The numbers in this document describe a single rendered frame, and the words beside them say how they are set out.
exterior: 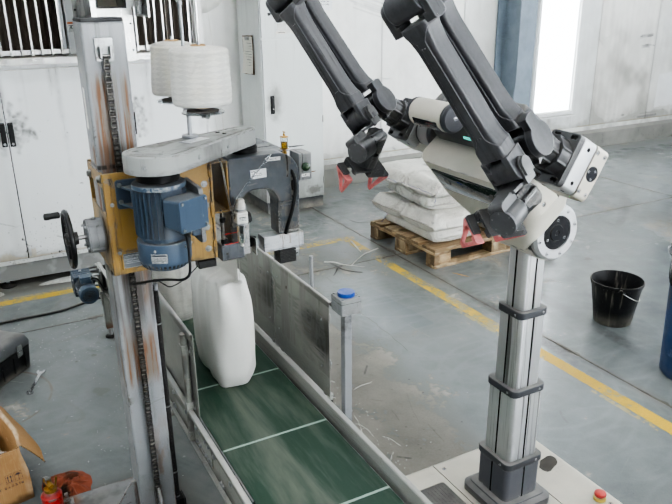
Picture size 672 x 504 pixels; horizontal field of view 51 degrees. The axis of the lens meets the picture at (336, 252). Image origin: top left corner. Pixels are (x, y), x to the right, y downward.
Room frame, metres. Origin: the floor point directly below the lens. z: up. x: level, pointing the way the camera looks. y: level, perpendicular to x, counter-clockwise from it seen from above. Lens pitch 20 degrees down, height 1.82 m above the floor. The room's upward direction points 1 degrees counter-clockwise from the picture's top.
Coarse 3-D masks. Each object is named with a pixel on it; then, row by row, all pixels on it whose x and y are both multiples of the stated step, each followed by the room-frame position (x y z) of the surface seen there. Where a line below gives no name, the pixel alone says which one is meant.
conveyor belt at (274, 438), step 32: (192, 320) 2.98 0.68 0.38; (256, 352) 2.66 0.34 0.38; (256, 384) 2.39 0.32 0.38; (288, 384) 2.39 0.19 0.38; (224, 416) 2.17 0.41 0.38; (256, 416) 2.17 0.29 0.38; (288, 416) 2.17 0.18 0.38; (320, 416) 2.17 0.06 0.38; (224, 448) 1.98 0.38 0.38; (256, 448) 1.98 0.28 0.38; (288, 448) 1.98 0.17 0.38; (320, 448) 1.98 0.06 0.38; (352, 448) 1.98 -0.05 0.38; (256, 480) 1.82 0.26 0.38; (288, 480) 1.81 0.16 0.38; (320, 480) 1.81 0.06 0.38; (352, 480) 1.81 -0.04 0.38
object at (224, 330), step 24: (192, 264) 2.62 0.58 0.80; (192, 288) 2.59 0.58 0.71; (216, 288) 2.38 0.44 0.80; (240, 288) 2.39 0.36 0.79; (216, 312) 2.37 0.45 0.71; (240, 312) 2.37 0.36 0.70; (216, 336) 2.36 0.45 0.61; (240, 336) 2.36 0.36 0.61; (216, 360) 2.36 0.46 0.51; (240, 360) 2.36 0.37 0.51; (240, 384) 2.39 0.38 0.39
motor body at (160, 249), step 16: (144, 192) 1.82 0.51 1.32; (160, 192) 1.82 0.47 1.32; (176, 192) 1.86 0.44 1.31; (144, 208) 1.84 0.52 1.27; (160, 208) 1.83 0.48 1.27; (144, 224) 1.84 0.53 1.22; (160, 224) 1.83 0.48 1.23; (144, 240) 1.85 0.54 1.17; (160, 240) 1.83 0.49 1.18; (176, 240) 1.85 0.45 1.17; (144, 256) 1.83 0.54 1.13; (160, 256) 1.82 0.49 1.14; (176, 256) 1.83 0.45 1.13
